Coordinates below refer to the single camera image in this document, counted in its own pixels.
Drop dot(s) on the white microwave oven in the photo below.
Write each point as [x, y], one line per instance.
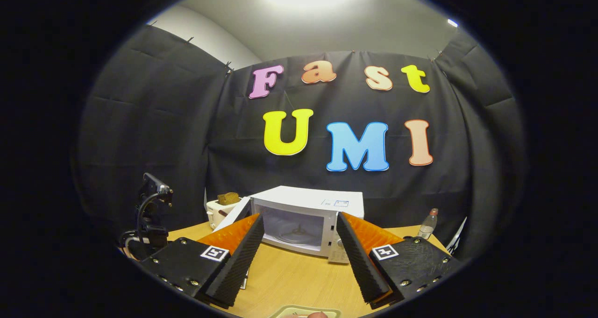
[303, 199]

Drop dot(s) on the white toaster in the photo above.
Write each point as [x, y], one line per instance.
[215, 214]

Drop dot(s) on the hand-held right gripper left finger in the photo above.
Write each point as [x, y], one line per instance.
[240, 266]

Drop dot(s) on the black backdrop cloth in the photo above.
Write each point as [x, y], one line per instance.
[224, 145]

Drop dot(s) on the pale food plate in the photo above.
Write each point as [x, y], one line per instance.
[285, 311]

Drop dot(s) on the clear red label water bottle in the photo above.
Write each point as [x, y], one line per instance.
[427, 227]

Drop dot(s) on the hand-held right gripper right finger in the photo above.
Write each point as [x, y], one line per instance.
[359, 266]

